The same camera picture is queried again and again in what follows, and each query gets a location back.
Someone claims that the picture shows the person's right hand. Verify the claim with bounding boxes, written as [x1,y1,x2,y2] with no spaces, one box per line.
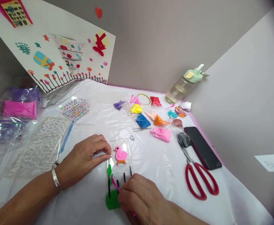
[118,173,175,225]

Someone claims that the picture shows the person's left hand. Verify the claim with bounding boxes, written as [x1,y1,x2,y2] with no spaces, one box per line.
[56,134,112,189]

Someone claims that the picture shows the pink clay tool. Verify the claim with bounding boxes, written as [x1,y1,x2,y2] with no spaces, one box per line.
[110,175,136,217]

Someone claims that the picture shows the decorated clear phone case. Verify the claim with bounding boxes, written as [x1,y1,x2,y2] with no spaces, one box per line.
[105,139,138,210]

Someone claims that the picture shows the green clay grass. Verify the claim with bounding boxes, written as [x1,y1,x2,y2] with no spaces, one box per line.
[105,164,121,210]

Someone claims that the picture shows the white plastic table cover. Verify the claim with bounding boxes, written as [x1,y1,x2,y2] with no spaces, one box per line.
[0,78,274,225]

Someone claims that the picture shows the pink clay duck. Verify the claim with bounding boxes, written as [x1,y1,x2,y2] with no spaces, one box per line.
[113,145,129,165]

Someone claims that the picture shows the metal tweezers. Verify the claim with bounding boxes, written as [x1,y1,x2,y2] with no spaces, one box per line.
[131,127,152,133]

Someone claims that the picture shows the light pink clay packet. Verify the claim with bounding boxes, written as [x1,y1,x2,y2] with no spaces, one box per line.
[150,127,172,144]

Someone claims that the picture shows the blue clay packet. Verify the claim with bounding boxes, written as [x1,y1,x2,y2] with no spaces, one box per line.
[135,113,152,129]

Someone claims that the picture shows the orange clay packet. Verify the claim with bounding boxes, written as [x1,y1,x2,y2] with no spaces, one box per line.
[153,114,171,127]

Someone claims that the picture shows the plain clear phone case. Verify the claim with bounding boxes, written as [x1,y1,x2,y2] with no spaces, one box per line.
[71,122,96,142]

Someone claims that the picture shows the peach clay packet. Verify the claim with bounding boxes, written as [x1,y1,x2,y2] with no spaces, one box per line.
[145,111,158,121]

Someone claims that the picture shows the yellow clay packet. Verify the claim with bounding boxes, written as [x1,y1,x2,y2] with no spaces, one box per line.
[130,103,144,114]

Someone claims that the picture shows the black smartphone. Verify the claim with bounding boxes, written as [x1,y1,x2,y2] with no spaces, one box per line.
[184,126,223,171]

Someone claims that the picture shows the blue clay tool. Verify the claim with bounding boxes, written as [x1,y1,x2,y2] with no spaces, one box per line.
[57,120,75,156]

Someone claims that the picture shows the purple clay packet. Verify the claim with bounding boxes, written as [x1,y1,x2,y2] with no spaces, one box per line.
[113,100,126,111]

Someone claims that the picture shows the magenta clay packet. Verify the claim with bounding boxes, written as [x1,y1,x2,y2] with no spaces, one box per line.
[128,94,141,105]

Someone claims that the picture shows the red clay packet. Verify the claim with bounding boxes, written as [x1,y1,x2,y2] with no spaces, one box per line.
[149,96,163,107]

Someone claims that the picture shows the colourful clay bird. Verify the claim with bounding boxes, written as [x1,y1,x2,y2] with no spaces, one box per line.
[174,106,189,118]

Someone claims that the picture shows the rhinestone sticker sheet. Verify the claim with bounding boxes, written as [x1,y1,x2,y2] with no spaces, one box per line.
[59,97,91,121]

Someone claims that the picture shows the white scalloped paper cups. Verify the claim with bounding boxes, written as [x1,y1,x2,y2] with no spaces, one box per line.
[180,101,193,112]

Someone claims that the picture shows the textured clear phone case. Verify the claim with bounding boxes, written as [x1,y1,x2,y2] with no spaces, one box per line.
[3,116,72,180]

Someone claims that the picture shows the green lid water bottle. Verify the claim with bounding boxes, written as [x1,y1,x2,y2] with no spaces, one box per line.
[164,63,210,105]

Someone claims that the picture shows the large pink clay bag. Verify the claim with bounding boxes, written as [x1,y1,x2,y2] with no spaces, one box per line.
[3,100,37,119]

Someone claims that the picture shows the clear plastic bags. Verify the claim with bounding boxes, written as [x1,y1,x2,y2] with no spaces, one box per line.
[0,118,25,156]

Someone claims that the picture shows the white paper sheet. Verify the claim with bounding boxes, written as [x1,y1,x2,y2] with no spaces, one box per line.
[254,153,274,173]

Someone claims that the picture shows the large purple clay bag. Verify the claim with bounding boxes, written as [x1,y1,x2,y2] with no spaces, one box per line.
[9,86,42,103]

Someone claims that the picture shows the decorated white poster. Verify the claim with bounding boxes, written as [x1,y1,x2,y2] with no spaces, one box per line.
[0,0,117,95]

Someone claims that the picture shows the pink and yellow card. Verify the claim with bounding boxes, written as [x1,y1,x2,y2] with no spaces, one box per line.
[0,0,34,28]

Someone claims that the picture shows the red handled scissors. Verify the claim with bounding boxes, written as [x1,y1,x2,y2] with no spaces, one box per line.
[177,132,220,201]

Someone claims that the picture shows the gold tape ring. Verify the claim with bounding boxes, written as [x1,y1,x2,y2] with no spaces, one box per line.
[137,93,152,106]

